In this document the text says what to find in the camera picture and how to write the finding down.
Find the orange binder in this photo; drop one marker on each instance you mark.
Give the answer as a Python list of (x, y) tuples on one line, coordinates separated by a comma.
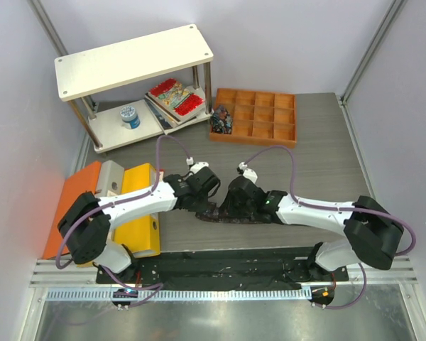
[(82, 181)]

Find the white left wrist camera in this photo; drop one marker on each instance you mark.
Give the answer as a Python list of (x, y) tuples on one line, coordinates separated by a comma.
[(194, 166)]

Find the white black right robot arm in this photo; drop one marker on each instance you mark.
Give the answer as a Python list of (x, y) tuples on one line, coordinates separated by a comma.
[(368, 233)]

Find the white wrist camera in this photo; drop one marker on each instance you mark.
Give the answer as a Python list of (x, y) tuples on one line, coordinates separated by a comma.
[(194, 166), (247, 172)]

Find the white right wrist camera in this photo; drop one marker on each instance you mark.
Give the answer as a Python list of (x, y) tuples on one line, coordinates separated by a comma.
[(247, 172)]

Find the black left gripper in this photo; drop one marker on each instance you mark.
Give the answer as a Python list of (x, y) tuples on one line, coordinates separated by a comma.
[(195, 207)]

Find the lower stacked books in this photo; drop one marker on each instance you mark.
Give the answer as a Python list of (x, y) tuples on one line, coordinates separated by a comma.
[(167, 124)]

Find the grey binder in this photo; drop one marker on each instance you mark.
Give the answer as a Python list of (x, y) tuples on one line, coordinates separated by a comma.
[(110, 179)]

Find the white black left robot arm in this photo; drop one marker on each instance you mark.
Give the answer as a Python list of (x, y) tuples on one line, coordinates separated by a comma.
[(85, 227)]

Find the yellow binder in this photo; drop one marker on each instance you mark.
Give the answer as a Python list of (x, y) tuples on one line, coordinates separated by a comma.
[(141, 236)]

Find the brown blue-flowered tie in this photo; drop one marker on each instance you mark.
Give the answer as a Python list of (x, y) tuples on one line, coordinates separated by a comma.
[(235, 213)]

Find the red patterned book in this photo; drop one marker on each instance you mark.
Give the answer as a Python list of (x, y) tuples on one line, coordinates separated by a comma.
[(179, 102)]

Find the aluminium extrusion rail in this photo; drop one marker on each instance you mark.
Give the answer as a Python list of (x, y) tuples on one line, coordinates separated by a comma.
[(46, 274)]

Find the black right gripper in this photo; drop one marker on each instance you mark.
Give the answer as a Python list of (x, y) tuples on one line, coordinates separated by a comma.
[(228, 207)]

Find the white slotted cable duct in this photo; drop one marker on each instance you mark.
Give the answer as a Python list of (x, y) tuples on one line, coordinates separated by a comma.
[(121, 294)]

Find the blue white jar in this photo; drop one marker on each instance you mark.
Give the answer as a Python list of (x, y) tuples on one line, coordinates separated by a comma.
[(129, 117)]

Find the orange compartment tray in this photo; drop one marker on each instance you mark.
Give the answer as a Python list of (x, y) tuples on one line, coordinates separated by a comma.
[(259, 118)]

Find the white two-tier shelf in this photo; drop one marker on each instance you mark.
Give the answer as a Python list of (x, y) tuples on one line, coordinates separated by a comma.
[(115, 65)]

